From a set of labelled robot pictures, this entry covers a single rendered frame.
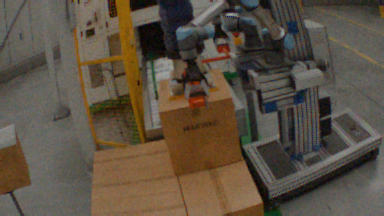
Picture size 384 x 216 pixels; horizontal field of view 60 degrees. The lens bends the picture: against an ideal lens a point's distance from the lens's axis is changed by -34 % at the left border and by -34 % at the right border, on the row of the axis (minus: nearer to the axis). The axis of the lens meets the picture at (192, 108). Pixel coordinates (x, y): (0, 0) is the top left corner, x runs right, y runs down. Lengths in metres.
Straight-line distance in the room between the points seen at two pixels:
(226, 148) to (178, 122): 0.31
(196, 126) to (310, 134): 1.02
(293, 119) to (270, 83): 0.49
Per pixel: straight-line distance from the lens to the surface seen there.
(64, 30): 3.99
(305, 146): 3.37
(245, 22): 3.29
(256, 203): 2.35
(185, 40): 2.27
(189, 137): 2.74
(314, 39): 3.11
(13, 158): 2.93
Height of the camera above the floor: 1.84
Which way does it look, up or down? 20 degrees down
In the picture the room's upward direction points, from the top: 12 degrees counter-clockwise
